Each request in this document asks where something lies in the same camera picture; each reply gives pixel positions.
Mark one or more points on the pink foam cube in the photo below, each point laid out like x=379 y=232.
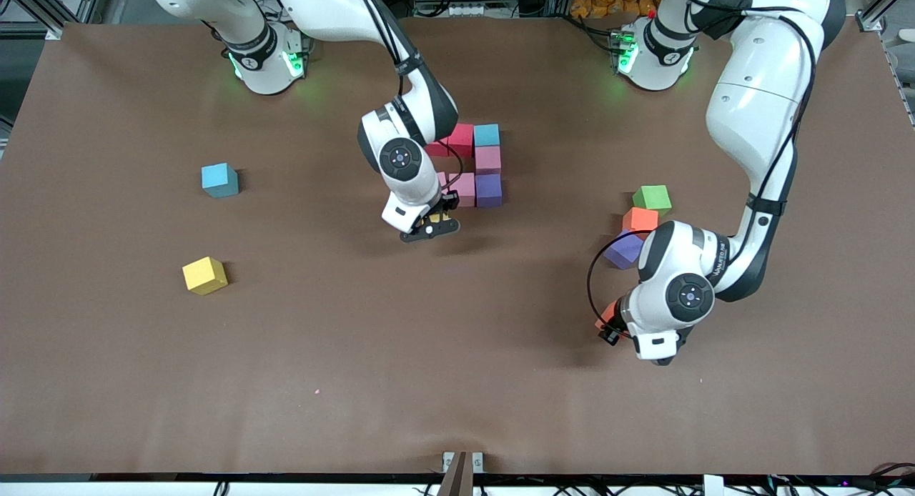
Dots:
x=488 y=159
x=442 y=178
x=466 y=189

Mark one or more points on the orange foam cube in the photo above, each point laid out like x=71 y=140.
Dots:
x=641 y=219
x=608 y=314

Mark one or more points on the yellow foam cube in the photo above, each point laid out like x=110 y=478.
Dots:
x=435 y=216
x=204 y=275

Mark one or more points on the purple foam cube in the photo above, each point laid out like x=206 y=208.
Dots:
x=623 y=251
x=489 y=190

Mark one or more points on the red foam cube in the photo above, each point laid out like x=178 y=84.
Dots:
x=437 y=150
x=463 y=140

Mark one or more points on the light blue foam cube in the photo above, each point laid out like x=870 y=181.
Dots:
x=487 y=135

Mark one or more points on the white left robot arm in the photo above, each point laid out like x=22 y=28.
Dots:
x=750 y=103

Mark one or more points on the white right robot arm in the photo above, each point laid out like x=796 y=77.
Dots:
x=411 y=189

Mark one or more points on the green foam cube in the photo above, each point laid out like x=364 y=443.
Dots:
x=652 y=198

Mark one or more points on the white label tag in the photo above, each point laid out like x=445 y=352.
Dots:
x=713 y=486

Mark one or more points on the brown strip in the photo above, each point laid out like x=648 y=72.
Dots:
x=457 y=478

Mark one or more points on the dark teal foam cube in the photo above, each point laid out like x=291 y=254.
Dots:
x=219 y=180

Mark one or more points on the metal table edge bracket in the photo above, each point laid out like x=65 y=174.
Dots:
x=477 y=460

